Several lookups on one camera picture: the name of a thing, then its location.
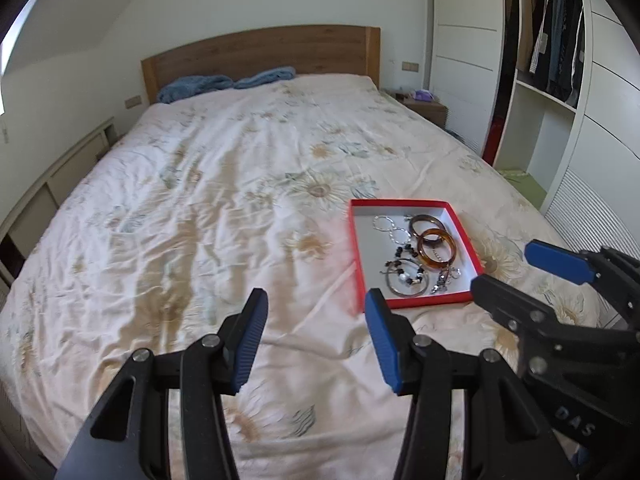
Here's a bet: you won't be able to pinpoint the bed with floral sheet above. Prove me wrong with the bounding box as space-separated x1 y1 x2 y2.
0 74 621 480

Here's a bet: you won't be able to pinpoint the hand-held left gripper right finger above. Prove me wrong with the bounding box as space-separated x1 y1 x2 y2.
364 288 576 480

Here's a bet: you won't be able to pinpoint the low white shelf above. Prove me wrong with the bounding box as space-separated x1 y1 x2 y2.
0 116 118 291

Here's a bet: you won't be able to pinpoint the dark beaded bracelet with tassel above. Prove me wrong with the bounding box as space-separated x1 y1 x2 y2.
384 244 429 287

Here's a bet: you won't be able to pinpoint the white wardrobe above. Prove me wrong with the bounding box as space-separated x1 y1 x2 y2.
430 0 640 261

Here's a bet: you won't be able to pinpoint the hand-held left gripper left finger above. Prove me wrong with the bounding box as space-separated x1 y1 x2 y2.
54 287 269 480

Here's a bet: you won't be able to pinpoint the silver charm bracelet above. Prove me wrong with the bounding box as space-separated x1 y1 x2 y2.
430 266 463 295

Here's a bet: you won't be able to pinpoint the thin dark brown bangle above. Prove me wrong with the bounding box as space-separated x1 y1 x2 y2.
385 258 432 297

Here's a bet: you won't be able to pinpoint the red jewelry box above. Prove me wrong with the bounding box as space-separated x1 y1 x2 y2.
347 199 486 317

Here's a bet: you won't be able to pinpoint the amber bangle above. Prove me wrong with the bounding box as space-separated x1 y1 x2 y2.
417 228 457 267

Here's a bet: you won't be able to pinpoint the wooden headboard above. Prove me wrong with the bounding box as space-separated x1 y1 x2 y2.
141 25 382 106

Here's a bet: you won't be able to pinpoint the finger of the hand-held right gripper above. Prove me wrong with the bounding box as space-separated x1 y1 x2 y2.
471 274 640 361
525 241 640 331

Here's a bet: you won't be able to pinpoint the hanging dark clothes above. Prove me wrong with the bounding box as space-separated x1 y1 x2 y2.
517 0 586 106

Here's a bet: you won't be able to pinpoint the wide dark brown bangle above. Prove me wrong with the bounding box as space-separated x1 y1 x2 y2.
409 214 445 238

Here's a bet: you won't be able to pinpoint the wooden nightstand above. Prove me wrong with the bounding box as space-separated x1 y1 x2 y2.
382 89 448 128

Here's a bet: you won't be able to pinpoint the blue blanket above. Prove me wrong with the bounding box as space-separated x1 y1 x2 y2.
157 66 297 105

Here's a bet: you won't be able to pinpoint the green mat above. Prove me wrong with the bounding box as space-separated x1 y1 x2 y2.
500 167 548 211

